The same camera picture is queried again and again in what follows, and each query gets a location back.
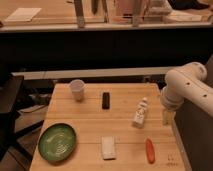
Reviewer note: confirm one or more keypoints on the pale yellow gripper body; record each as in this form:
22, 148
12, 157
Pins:
168, 117

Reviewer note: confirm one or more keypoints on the white rectangular sponge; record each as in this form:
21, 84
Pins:
108, 148

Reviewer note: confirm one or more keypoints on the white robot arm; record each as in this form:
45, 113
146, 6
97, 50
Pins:
186, 82

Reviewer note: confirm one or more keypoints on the white ceramic cup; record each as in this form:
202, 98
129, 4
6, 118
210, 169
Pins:
77, 89

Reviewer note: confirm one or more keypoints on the white labelled bottle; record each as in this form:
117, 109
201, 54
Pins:
140, 113

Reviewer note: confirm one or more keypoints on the orange carrot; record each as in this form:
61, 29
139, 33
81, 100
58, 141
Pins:
150, 152

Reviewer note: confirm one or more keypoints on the small black rectangular block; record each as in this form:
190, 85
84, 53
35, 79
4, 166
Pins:
106, 100

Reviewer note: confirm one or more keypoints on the green round plate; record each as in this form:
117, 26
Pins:
57, 142

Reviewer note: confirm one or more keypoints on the black stand at left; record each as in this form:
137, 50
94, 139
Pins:
8, 98

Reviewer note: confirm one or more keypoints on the white paper sheet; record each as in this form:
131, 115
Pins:
22, 15

